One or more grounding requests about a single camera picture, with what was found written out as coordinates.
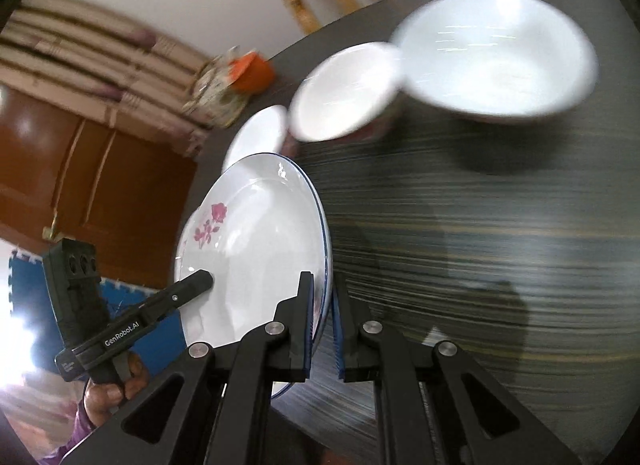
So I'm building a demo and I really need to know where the white plate blue rim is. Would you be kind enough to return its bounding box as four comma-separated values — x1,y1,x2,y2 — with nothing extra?
272,152,335,398

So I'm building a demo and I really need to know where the white bowl red patterned outside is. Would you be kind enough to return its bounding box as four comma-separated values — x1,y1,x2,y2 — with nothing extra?
289,42,403,142

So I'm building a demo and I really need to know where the floral ceramic teapot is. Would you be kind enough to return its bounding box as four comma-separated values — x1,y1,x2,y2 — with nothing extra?
182,47,248,128

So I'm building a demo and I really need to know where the small plain white plate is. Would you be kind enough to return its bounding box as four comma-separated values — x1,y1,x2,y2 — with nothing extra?
221,105,288,173

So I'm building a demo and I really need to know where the person's left forearm purple sleeve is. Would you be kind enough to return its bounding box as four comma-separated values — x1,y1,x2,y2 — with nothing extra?
40,395,103,465

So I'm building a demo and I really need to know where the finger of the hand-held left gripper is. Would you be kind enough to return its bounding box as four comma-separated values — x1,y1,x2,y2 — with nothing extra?
139,269,213,321

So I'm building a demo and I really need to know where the blue foam mat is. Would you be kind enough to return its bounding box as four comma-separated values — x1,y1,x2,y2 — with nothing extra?
7,250,188,376

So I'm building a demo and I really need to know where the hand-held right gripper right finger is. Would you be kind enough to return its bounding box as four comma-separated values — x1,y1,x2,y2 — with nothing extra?
332,272,583,465

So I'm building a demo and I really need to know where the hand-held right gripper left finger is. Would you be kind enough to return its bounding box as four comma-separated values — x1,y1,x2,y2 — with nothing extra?
60,271,317,465

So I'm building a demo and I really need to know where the orange cup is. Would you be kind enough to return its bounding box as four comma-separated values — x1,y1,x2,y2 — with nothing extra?
227,50,276,94

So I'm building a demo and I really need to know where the white plate pink flower print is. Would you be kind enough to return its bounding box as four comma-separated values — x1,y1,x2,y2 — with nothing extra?
174,152,326,398

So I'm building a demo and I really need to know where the person's left hand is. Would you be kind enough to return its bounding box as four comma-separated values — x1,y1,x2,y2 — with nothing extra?
82,350,148,430

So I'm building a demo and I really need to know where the large white bowl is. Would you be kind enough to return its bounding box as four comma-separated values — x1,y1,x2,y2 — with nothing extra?
390,0,598,124

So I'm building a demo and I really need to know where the brown wooden door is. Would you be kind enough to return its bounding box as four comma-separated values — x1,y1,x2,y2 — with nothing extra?
0,85,198,291

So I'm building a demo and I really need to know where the brass door latch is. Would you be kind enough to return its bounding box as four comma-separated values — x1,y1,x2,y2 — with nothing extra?
42,212,63,243

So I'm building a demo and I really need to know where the beige striped curtain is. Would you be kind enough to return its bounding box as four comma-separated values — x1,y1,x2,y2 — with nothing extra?
0,0,216,160

